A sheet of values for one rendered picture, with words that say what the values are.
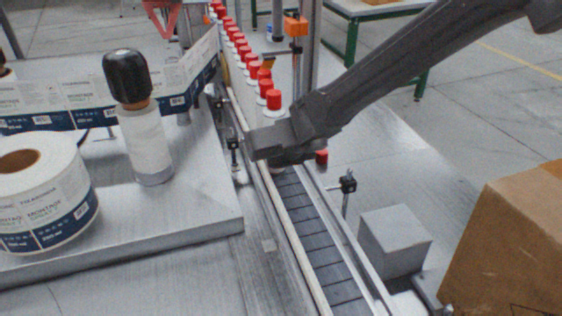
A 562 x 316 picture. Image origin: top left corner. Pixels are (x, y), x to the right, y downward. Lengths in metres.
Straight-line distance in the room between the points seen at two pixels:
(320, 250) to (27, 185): 0.52
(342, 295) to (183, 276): 0.31
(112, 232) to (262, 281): 0.31
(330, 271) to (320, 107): 0.31
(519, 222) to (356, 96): 0.25
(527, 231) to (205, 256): 0.55
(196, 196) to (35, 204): 0.29
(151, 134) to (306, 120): 0.37
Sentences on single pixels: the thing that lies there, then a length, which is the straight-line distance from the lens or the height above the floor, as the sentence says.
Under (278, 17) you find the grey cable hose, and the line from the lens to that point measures 1.05.
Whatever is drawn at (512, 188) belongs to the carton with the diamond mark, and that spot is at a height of 1.12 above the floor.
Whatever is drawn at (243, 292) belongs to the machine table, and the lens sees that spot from 0.74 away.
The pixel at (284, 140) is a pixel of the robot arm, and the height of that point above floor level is 1.09.
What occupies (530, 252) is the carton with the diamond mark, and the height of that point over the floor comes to 1.08.
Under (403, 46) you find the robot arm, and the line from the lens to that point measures 0.44.
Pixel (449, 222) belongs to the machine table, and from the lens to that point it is 0.92.
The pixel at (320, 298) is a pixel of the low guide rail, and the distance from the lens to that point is 0.63.
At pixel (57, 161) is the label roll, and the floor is 1.02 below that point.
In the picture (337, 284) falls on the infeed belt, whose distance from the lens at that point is 0.69.
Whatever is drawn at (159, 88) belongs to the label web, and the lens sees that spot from 1.03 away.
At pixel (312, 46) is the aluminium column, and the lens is 0.98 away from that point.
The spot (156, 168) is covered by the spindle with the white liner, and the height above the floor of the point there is 0.92.
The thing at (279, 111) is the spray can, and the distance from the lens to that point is 0.79.
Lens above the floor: 1.45
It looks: 38 degrees down
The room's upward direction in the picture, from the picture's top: straight up
